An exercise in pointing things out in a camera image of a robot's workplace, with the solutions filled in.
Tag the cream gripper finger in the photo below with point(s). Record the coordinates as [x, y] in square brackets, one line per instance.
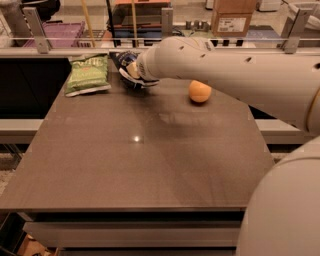
[133, 70]

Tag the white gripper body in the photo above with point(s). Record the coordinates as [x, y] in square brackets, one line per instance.
[145, 67]

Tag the blue Kettle chip bag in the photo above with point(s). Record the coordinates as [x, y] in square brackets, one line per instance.
[121, 60]

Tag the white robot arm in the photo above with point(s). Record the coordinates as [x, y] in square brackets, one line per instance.
[283, 215]

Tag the green Kettle chip bag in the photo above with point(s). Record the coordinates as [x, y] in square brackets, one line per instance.
[88, 75]

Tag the orange fruit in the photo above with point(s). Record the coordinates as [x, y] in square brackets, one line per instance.
[199, 92]

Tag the purple plastic crate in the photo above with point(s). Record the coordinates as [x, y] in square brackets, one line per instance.
[63, 35]

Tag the cardboard box with label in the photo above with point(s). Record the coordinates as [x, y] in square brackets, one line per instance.
[231, 18]

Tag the glass railing with metal posts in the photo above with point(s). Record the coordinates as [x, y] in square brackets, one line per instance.
[267, 30]

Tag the grey table drawer front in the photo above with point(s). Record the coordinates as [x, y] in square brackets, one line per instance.
[121, 235]

